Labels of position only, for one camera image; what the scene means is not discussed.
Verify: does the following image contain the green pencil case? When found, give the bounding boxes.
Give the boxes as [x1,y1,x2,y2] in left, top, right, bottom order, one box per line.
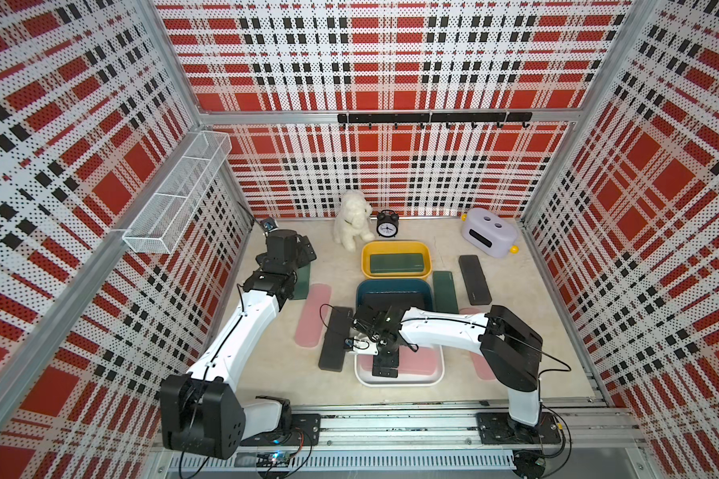
[369,253,425,275]
[433,271,459,315]
[293,265,311,301]

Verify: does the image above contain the pink pencil case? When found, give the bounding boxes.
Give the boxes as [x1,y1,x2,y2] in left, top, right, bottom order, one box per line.
[355,347,443,382]
[295,283,333,348]
[459,307,497,381]

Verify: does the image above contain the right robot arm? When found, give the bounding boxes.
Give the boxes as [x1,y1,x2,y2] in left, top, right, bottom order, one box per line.
[353,305,543,428]

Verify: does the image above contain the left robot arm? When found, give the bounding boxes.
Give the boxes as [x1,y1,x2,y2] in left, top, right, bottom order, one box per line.
[159,229,317,459]

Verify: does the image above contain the teal storage tray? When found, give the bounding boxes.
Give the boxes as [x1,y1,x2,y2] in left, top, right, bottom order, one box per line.
[356,279,433,311]

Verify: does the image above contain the white storage tray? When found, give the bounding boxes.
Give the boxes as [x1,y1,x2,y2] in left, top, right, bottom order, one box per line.
[355,346,445,387]

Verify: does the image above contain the yellow storage tray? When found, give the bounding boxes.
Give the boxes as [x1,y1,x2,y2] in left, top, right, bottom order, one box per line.
[361,241,433,279]

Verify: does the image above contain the white plush dog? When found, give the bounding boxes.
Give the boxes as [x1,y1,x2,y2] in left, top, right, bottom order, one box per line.
[333,191,375,251]

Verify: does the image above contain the black alarm clock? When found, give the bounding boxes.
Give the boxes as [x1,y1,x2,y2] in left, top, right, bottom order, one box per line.
[377,210,399,239]

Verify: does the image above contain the lavender toaster toy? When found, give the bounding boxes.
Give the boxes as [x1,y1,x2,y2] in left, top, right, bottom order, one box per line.
[461,208,518,259]

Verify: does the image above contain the green circuit board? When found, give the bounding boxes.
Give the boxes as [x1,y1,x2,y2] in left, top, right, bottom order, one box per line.
[257,451,291,468]

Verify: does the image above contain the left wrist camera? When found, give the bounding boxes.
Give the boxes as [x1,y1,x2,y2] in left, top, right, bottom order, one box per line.
[259,218,279,236]

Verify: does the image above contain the white wire mesh shelf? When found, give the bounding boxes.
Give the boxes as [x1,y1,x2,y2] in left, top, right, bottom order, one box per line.
[123,131,232,255]

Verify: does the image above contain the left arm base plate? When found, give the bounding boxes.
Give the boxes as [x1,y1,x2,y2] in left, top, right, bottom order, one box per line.
[242,414,322,447]

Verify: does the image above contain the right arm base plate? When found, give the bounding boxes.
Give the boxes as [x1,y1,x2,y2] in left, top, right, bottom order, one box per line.
[475,412,562,445]

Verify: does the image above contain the aluminium rail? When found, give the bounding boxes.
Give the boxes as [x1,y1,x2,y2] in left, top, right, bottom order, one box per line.
[155,403,642,453]

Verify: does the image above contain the black hook rail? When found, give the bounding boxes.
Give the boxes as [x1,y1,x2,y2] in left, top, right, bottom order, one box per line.
[337,112,533,126]

